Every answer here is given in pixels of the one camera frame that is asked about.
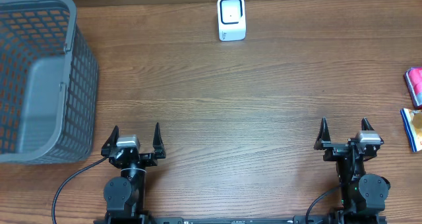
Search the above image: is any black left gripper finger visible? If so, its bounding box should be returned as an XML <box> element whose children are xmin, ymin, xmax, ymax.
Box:
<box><xmin>101</xmin><ymin>126</ymin><xmax>119</xmax><ymax>157</ymax></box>
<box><xmin>152</xmin><ymin>123</ymin><xmax>166</xmax><ymax>159</ymax></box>

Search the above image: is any beige snack packet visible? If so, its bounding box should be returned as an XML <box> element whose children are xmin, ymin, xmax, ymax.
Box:
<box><xmin>400</xmin><ymin>108</ymin><xmax>421</xmax><ymax>153</ymax></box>

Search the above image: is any pink purple pad pack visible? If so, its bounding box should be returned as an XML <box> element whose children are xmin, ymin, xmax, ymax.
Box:
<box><xmin>404</xmin><ymin>67</ymin><xmax>421</xmax><ymax>109</ymax></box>

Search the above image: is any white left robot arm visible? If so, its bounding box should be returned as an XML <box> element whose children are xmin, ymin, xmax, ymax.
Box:
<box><xmin>101</xmin><ymin>126</ymin><xmax>166</xmax><ymax>224</ymax></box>

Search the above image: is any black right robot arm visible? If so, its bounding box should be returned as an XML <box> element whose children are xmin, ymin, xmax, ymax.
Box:
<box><xmin>154</xmin><ymin>117</ymin><xmax>390</xmax><ymax>224</ymax></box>

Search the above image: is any white barcode scanner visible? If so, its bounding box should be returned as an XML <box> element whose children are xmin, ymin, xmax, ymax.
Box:
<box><xmin>217</xmin><ymin>0</ymin><xmax>247</xmax><ymax>42</ymax></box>

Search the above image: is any grey plastic shopping basket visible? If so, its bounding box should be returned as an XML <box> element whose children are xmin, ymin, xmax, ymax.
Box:
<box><xmin>1</xmin><ymin>0</ymin><xmax>99</xmax><ymax>164</ymax></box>

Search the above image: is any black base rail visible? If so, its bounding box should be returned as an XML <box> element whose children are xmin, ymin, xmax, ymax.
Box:
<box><xmin>93</xmin><ymin>215</ymin><xmax>387</xmax><ymax>224</ymax></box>

